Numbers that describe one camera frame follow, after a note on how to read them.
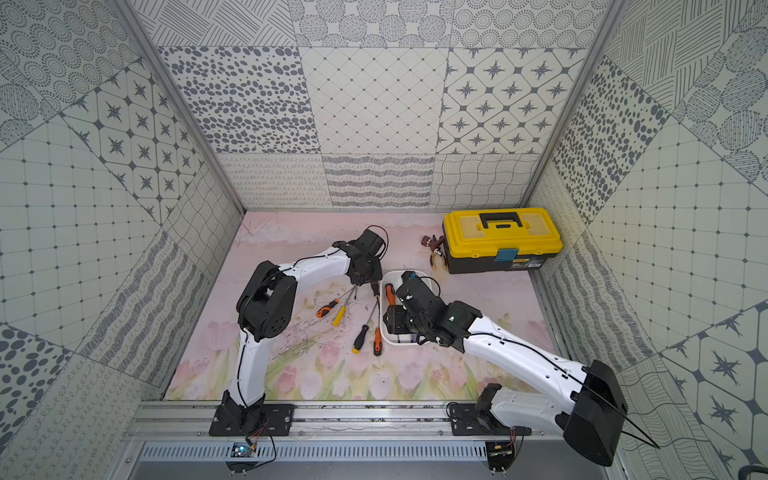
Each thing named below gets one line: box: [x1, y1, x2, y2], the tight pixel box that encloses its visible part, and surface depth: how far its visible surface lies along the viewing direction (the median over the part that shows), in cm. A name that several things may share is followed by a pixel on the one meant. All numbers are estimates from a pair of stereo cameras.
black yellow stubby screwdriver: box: [352, 300, 379, 354], surface depth 89 cm
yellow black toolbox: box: [442, 208, 563, 274], surface depth 94 cm
